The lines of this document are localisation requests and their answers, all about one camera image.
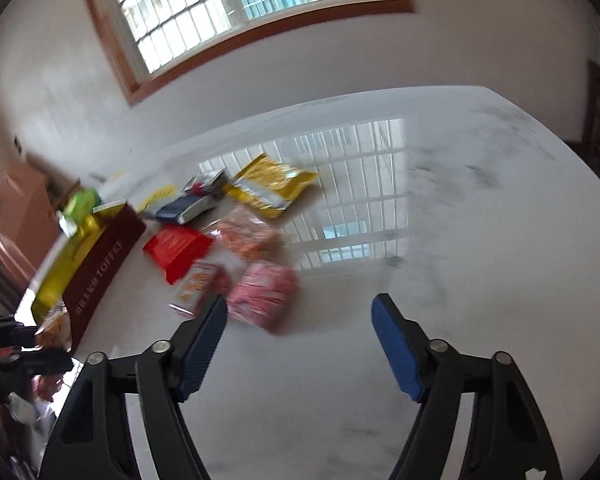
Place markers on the gold snack packet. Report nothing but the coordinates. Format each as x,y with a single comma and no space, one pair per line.
275,185

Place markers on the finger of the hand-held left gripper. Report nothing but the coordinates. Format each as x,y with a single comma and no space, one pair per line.
44,361

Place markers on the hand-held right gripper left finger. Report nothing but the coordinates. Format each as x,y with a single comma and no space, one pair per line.
199,352

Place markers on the clear orange snack packet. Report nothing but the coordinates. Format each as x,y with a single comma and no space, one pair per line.
245,232

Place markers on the red tin box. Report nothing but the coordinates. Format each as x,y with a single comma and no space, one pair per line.
104,265

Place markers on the blue snack packet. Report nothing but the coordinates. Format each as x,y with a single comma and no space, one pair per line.
179,208

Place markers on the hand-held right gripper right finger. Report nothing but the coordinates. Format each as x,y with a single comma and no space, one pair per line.
397,352

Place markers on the red snack packet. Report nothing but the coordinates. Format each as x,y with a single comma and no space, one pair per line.
174,247

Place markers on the small orange snack box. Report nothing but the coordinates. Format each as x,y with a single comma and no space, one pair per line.
197,285

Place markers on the clear pastry packet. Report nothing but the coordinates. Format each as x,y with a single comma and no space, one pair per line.
54,325

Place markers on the pink patterned snack packet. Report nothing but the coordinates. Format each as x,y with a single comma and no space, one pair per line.
262,292

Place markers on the dark speckled snack packet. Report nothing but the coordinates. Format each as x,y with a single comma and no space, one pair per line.
204,180

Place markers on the wall socket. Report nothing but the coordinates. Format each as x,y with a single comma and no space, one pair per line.
17,144

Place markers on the wooden framed window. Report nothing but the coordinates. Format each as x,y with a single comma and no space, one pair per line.
179,10

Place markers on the pink covered cabinet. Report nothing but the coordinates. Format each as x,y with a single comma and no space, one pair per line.
19,200

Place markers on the green tissue pack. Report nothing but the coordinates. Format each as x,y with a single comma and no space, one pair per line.
79,202

